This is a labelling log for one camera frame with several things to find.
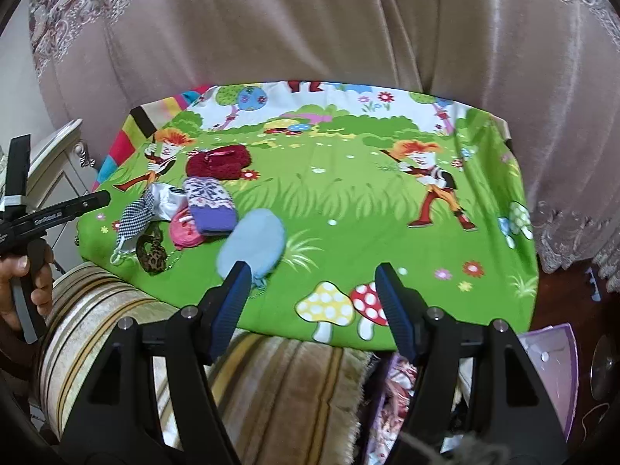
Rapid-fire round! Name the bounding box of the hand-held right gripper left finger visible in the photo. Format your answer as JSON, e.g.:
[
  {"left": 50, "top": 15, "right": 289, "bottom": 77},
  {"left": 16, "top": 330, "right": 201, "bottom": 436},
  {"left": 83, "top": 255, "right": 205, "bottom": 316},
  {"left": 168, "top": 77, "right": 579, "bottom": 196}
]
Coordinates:
[{"left": 58, "top": 260, "right": 253, "bottom": 465}]

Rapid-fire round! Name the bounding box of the person's left hand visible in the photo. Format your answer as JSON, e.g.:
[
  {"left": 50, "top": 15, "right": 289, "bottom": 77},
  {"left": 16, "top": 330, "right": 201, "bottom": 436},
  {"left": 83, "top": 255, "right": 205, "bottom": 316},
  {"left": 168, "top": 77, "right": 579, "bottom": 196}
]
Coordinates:
[{"left": 0, "top": 251, "right": 55, "bottom": 333}]

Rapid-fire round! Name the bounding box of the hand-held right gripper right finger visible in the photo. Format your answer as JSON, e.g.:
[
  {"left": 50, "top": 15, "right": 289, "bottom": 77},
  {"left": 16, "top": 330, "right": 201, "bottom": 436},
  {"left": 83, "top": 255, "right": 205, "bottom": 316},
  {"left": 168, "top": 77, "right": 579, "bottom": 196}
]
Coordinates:
[{"left": 375, "top": 262, "right": 570, "bottom": 465}]

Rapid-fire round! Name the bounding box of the green cartoon printed blanket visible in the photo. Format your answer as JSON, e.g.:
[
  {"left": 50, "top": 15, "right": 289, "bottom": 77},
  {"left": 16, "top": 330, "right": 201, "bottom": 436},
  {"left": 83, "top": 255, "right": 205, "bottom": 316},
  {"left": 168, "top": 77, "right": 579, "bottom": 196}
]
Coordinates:
[{"left": 77, "top": 80, "right": 539, "bottom": 352}]

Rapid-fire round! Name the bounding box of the dark red fuzzy sock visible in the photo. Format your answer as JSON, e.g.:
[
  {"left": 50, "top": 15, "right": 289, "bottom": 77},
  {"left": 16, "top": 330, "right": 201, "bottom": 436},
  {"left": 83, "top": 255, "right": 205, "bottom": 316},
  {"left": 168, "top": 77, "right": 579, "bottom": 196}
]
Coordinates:
[{"left": 185, "top": 144, "right": 253, "bottom": 181}]

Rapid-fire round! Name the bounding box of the clear glass object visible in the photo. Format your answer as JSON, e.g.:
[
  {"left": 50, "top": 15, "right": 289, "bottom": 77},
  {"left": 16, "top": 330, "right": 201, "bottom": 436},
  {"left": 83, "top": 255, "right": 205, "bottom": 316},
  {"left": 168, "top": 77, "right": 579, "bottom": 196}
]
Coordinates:
[{"left": 591, "top": 334, "right": 620, "bottom": 403}]

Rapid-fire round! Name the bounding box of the beige curtain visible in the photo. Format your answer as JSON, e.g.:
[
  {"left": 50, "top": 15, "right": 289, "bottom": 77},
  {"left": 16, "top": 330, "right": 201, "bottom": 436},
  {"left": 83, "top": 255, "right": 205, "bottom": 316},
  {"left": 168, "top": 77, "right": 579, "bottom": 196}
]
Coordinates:
[{"left": 34, "top": 0, "right": 620, "bottom": 272}]

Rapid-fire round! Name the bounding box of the purple box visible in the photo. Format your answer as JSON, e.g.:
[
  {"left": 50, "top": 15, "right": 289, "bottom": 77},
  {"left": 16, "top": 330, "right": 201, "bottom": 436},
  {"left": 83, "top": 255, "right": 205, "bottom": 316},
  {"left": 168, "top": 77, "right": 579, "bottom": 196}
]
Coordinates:
[{"left": 520, "top": 322, "right": 579, "bottom": 441}]

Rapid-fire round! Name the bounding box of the pink fabric item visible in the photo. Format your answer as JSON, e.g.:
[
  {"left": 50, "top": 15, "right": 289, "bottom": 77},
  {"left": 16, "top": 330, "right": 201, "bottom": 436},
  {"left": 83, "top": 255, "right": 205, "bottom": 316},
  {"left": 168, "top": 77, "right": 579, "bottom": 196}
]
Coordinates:
[{"left": 169, "top": 206, "right": 207, "bottom": 250}]

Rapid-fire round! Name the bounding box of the patterned lace curtain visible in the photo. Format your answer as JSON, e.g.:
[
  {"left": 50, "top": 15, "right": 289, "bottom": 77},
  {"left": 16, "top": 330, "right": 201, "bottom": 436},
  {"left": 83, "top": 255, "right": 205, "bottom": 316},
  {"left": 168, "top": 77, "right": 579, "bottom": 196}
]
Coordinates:
[{"left": 523, "top": 0, "right": 620, "bottom": 272}]

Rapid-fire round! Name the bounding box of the white carved cabinet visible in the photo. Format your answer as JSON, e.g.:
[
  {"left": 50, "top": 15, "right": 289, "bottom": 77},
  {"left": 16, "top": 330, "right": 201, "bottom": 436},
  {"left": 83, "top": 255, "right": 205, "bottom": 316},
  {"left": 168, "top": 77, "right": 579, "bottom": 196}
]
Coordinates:
[{"left": 0, "top": 119, "right": 98, "bottom": 272}]

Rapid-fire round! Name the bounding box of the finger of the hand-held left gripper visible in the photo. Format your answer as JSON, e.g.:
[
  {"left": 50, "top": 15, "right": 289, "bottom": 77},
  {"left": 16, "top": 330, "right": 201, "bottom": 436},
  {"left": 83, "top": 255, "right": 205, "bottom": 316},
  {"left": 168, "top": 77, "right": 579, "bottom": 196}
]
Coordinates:
[{"left": 7, "top": 191, "right": 112, "bottom": 241}]

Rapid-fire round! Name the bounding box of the purple patterned knitted sock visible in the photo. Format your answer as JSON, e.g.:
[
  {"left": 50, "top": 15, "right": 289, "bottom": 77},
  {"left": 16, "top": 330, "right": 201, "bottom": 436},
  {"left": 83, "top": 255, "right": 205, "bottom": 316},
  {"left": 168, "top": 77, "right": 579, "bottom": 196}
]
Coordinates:
[{"left": 183, "top": 177, "right": 238, "bottom": 236}]

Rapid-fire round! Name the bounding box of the leopard print fabric item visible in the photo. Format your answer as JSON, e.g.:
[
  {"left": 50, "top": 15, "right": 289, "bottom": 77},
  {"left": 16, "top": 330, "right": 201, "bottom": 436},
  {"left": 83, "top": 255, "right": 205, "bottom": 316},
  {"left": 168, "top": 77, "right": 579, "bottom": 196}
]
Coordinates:
[{"left": 136, "top": 223, "right": 181, "bottom": 277}]

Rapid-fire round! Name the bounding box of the white cloth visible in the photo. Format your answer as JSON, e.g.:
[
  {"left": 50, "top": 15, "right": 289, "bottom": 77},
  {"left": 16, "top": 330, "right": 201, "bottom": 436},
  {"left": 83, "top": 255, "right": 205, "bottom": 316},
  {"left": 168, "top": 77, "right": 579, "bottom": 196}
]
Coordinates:
[{"left": 148, "top": 183, "right": 187, "bottom": 221}]

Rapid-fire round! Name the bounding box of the light blue cloth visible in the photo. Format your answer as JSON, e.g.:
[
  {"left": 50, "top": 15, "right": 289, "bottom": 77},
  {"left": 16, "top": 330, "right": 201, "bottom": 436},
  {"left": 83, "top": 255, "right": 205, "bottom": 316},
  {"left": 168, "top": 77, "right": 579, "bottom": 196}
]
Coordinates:
[{"left": 217, "top": 208, "right": 286, "bottom": 282}]

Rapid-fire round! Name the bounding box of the houndstooth face mask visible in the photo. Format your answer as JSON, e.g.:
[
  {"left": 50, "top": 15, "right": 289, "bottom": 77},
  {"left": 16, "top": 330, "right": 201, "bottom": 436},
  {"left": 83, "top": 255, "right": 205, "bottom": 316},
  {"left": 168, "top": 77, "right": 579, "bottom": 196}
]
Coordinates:
[{"left": 109, "top": 193, "right": 160, "bottom": 265}]

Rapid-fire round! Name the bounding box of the red floral patterned curtain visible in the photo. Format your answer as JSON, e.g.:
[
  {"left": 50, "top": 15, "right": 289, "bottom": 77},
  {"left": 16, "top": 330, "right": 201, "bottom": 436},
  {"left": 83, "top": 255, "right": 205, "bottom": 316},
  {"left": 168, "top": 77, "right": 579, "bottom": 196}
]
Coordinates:
[{"left": 26, "top": 0, "right": 146, "bottom": 78}]

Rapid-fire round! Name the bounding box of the pink floral cloth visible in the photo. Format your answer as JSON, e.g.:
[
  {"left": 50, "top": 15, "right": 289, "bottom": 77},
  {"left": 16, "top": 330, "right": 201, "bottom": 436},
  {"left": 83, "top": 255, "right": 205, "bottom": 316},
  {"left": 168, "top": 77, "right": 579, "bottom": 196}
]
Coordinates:
[{"left": 365, "top": 351, "right": 422, "bottom": 465}]

